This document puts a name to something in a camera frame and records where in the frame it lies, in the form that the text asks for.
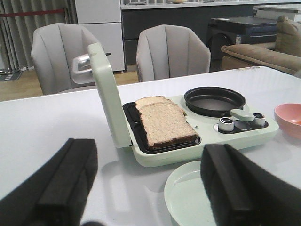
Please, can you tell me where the dark kitchen counter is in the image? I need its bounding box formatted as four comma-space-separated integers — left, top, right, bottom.
120, 2, 278, 71

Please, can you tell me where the black washing machine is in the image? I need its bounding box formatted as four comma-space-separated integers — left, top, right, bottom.
206, 16, 277, 72

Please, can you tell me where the silver knob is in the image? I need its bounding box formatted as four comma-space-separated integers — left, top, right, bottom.
253, 113, 266, 127
218, 117, 234, 132

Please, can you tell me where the white refrigerator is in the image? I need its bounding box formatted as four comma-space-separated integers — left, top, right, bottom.
75, 0, 125, 71

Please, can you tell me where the beige chair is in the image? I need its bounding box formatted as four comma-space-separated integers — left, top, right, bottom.
31, 23, 98, 95
136, 24, 211, 82

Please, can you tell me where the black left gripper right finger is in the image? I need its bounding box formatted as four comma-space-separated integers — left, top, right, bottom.
200, 144, 301, 226

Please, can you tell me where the left silver knob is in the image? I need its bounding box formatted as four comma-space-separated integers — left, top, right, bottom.
218, 117, 234, 132

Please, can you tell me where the left beige chair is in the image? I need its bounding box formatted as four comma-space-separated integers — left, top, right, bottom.
31, 23, 98, 95

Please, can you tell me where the black round frying pan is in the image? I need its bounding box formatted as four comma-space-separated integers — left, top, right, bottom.
184, 87, 254, 121

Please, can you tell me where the green breakfast maker lid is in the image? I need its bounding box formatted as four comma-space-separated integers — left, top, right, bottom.
71, 42, 132, 148

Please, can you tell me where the right silver knob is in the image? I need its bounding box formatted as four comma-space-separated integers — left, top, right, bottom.
253, 113, 266, 127

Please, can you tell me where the beige sofa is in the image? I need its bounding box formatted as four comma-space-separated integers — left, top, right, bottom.
221, 16, 301, 78

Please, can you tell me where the pink bowl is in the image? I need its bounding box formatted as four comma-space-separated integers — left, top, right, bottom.
274, 103, 301, 139

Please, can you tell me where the grey curtain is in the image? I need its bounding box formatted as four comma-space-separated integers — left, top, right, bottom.
0, 0, 78, 71

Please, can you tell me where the right beige chair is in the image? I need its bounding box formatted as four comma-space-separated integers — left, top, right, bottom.
136, 24, 211, 82

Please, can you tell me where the red barrier belt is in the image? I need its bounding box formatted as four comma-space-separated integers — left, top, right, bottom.
0, 8, 66, 17

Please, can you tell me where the bread slice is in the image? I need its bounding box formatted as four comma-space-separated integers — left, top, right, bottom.
139, 102, 198, 149
135, 96, 174, 110

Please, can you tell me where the green breakfast maker base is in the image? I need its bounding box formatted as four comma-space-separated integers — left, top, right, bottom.
123, 96, 278, 167

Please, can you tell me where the green round plate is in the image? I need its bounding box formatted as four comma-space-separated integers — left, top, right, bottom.
164, 161, 216, 226

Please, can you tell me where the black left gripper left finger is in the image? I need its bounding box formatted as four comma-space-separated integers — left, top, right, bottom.
0, 138, 97, 226

